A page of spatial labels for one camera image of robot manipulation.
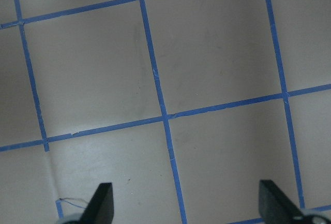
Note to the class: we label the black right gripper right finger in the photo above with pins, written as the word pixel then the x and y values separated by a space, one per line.
pixel 275 207

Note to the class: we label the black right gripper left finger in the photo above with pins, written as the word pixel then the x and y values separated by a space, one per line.
pixel 101 206

